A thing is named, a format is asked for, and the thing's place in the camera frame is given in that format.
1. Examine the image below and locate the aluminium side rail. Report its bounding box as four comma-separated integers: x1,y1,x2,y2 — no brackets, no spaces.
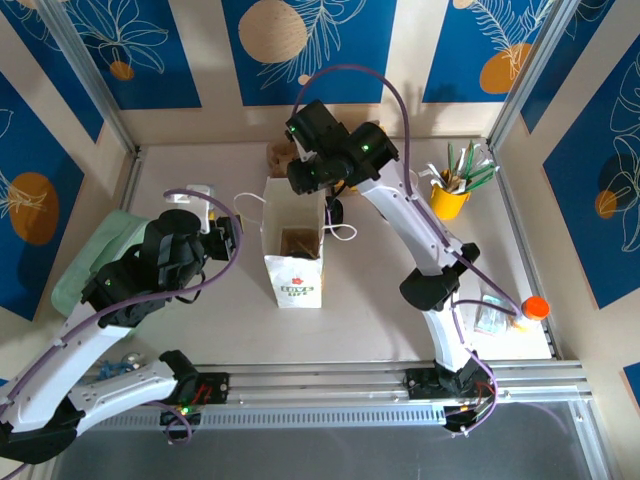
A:
492,142,564,361
117,144,147,211

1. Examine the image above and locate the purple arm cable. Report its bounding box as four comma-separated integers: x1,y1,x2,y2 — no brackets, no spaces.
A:
0,188,246,471
292,64,526,441

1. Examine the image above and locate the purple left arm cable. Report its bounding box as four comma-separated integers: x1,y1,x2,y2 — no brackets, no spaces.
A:
0,188,246,471

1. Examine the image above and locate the yellow holder cup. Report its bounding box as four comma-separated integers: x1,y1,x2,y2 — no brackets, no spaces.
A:
429,179,472,221

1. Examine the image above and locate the slotted grey cable duct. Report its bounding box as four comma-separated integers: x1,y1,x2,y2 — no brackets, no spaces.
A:
62,407,449,432

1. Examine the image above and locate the light green zip case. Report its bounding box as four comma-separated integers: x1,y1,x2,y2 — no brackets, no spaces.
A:
51,208,151,326

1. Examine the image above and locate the aluminium front rail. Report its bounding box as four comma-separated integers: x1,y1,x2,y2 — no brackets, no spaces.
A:
42,360,594,410

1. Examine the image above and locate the flower-print paper takeout bag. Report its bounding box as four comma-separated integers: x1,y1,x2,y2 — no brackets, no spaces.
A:
233,175,359,310

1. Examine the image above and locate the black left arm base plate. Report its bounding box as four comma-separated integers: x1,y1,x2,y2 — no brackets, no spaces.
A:
158,372,231,406

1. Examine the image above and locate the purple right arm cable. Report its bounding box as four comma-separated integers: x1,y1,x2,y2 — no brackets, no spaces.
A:
292,64,526,441

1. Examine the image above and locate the blue cable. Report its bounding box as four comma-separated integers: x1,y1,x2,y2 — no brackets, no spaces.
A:
97,362,134,380

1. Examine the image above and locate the stack of black cup lids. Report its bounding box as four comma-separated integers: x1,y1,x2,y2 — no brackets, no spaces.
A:
325,196,347,227

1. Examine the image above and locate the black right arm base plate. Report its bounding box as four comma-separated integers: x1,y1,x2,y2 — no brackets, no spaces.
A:
403,368,501,401

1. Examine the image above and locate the aluminium corner post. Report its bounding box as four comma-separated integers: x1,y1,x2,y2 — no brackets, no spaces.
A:
37,0,140,157
487,0,576,151

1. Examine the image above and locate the orange-capped plastic bottle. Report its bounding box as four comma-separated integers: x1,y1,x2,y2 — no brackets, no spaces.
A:
510,294,552,335

